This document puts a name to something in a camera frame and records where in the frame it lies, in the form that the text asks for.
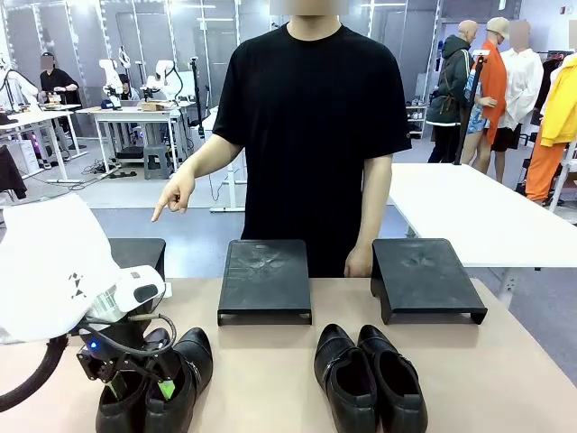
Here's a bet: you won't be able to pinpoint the person in black t-shirt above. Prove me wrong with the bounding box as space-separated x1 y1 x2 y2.
211 0 414 280

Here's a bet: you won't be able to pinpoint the white desk behind person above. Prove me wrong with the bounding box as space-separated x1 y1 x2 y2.
208 148 248 214

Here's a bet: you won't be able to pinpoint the large white table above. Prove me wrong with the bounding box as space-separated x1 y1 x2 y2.
386 161 577 303

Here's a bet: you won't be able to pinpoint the white shoe shelf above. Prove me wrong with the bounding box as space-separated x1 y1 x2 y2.
404 95 429 140

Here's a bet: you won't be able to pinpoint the white desk with robots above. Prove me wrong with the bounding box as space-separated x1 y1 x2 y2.
75 99 196 176

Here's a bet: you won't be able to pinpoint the person's left hand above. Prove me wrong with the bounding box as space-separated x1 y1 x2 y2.
343 244 375 279

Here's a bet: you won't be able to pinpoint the black leather shoe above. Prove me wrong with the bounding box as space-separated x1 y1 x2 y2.
313 323 380 433
142 327 215 433
356 324 430 433
95 360 152 433

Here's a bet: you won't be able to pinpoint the mannequin in dark jacket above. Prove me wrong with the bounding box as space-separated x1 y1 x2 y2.
425 19 480 164

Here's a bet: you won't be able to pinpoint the orange trousers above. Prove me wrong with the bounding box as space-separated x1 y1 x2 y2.
524 142 570 203

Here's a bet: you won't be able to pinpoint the person's right forearm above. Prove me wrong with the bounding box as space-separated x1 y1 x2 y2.
176 133 247 189

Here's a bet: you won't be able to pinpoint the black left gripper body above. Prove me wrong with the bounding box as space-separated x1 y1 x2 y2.
75 314 178 383

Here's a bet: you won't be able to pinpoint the black hanging garment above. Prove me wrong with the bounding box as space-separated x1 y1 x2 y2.
0 143 29 200

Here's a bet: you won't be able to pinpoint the mannequin in orange garment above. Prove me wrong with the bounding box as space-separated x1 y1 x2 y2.
459 16 511 176

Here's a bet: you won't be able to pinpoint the person behind robot desk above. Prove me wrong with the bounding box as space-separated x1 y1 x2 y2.
116 73 142 101

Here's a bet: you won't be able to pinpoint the white desk with thin legs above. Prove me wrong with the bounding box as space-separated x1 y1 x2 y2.
0 104 90 184

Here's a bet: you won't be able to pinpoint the beige cap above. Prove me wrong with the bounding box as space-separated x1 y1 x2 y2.
485 16 511 41

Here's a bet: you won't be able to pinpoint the black shoe stand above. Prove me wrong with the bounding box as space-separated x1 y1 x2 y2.
106 237 167 281
370 237 490 327
216 238 314 327

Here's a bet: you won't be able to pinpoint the black corrugated cable hose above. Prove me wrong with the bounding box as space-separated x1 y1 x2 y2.
0 336 69 412

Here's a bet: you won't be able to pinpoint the seated person in black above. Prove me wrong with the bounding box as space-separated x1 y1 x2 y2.
38 52 83 109

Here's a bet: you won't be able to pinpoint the black tripod stand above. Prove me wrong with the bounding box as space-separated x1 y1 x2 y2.
188 55 207 142

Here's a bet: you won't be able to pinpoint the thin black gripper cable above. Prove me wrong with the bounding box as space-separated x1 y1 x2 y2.
128 312 178 357

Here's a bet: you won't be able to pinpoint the person's right hand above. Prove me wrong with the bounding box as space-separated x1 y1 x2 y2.
150 172 197 224

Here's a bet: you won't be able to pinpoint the person's left forearm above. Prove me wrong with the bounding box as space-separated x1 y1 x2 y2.
353 155 394 253

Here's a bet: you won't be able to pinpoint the grey plastic stool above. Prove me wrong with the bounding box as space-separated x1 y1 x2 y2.
142 145 174 181

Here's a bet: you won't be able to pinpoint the yellow hoodie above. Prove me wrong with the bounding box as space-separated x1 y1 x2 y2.
538 54 577 149

